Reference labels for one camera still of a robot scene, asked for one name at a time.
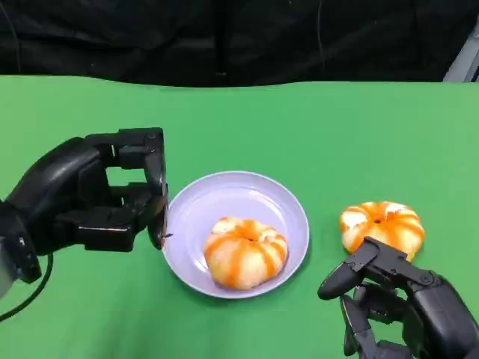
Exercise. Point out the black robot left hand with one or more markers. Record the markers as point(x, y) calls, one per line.
point(63, 179)

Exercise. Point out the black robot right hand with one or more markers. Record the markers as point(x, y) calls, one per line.
point(434, 310)

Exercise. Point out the orange white toy bread roll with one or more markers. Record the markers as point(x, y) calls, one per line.
point(381, 224)
point(243, 258)

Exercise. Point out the black table skirt cloth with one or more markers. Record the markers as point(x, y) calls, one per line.
point(149, 37)

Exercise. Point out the lilac plate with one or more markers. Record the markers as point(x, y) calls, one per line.
point(232, 202)

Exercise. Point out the green table cloth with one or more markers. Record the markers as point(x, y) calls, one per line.
point(239, 131)

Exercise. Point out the grey aluminium frame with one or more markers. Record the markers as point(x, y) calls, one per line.
point(467, 60)

